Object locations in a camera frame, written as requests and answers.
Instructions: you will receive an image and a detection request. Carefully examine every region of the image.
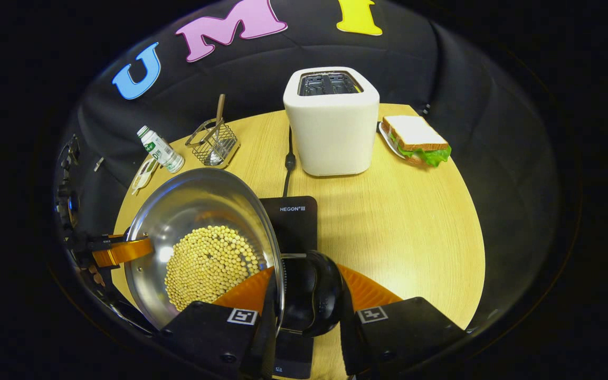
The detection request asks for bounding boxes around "pile of yellow beans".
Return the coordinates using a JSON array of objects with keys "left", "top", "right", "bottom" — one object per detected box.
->
[{"left": 164, "top": 225, "right": 262, "bottom": 312}]

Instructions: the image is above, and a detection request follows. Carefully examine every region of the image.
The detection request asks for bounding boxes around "black backdrop cloth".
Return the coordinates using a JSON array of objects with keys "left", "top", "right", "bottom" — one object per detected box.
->
[{"left": 55, "top": 0, "right": 563, "bottom": 338}]

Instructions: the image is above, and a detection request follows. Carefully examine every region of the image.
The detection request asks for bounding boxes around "sandwich with lettuce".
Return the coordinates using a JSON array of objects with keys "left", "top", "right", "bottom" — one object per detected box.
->
[{"left": 382, "top": 116, "right": 451, "bottom": 167}]

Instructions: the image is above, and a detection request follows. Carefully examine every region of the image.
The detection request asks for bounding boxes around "white sandwich plate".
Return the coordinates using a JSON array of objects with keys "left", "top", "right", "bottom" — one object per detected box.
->
[{"left": 377, "top": 122, "right": 407, "bottom": 160}]

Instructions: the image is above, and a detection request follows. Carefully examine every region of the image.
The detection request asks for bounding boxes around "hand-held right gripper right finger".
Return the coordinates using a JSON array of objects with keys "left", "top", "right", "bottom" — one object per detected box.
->
[{"left": 337, "top": 263, "right": 467, "bottom": 376}]

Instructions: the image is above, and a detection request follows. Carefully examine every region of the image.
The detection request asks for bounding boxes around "white divided condiment dish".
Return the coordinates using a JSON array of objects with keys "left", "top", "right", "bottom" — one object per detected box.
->
[{"left": 131, "top": 158, "right": 159, "bottom": 195}]

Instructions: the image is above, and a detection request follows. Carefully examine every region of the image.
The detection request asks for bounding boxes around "white toaster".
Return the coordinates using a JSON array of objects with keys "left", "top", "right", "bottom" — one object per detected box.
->
[{"left": 283, "top": 66, "right": 380, "bottom": 177}]

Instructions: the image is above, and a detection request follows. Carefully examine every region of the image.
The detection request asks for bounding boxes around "small white drink bottle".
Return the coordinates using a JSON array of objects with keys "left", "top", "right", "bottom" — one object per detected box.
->
[{"left": 137, "top": 126, "right": 185, "bottom": 174}]

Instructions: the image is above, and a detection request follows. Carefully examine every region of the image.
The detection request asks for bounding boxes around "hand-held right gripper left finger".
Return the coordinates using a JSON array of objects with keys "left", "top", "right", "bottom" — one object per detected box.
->
[{"left": 159, "top": 267, "right": 284, "bottom": 380}]

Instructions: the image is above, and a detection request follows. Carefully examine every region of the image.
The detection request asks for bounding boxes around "wooden stick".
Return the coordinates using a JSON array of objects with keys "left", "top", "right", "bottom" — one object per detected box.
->
[{"left": 213, "top": 94, "right": 226, "bottom": 144}]

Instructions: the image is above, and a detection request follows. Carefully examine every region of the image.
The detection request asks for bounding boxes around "black induction cooktop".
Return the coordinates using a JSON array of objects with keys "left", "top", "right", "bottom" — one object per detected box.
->
[{"left": 258, "top": 196, "right": 319, "bottom": 379}]

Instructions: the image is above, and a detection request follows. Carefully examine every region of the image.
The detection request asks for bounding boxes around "black power cable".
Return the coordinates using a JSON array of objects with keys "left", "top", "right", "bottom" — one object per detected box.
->
[{"left": 282, "top": 126, "right": 297, "bottom": 197}]

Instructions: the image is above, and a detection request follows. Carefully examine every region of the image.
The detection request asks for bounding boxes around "metal wire basket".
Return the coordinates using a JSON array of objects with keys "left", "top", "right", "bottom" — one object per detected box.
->
[{"left": 185, "top": 119, "right": 240, "bottom": 168}]

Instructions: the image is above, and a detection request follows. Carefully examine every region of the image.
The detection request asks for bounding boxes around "stainless steel pot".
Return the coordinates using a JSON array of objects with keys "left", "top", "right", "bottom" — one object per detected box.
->
[{"left": 123, "top": 168, "right": 343, "bottom": 337}]

